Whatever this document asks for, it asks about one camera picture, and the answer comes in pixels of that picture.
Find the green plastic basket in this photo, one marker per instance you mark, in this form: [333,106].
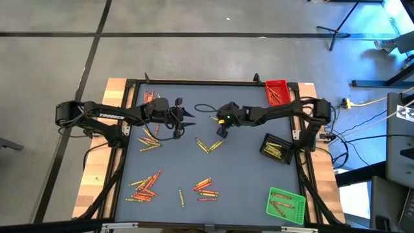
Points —
[297,210]

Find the red crayon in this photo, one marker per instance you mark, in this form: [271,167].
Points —
[278,209]
[207,199]

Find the yellow power plug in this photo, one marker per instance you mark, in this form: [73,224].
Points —
[347,103]

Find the dark cabinet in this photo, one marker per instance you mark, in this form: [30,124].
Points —
[388,207]

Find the black aluminium table frame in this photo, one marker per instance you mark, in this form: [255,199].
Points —
[200,83]

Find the pink crayon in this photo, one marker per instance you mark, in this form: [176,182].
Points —
[281,195]
[149,139]
[280,204]

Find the grey cabinet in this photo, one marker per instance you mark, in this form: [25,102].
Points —
[399,152]

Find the grey floor object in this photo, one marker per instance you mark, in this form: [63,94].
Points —
[9,144]

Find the black desk base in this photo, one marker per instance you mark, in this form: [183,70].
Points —
[381,83]

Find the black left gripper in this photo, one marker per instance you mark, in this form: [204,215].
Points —
[176,118]

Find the black tripod stand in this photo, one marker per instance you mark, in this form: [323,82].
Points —
[338,31]

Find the black crossbar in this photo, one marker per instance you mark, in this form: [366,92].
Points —
[48,228]

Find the black-white marker tag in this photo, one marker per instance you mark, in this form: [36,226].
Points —
[406,114]

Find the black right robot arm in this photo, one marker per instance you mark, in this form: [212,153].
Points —
[275,113]

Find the red plastic basket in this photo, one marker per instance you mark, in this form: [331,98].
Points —
[286,97]

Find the blue-grey table mat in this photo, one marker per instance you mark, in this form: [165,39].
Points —
[239,168]

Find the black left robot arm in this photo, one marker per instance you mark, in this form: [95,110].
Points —
[110,115]

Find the black plastic basket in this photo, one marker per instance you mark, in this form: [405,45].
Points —
[288,149]

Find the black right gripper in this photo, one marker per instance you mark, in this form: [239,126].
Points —
[231,116]

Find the person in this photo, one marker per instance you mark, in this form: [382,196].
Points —
[385,46]

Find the black desk beam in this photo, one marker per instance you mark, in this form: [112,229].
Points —
[359,174]

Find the silver metal bracket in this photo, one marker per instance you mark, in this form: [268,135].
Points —
[299,229]
[119,225]

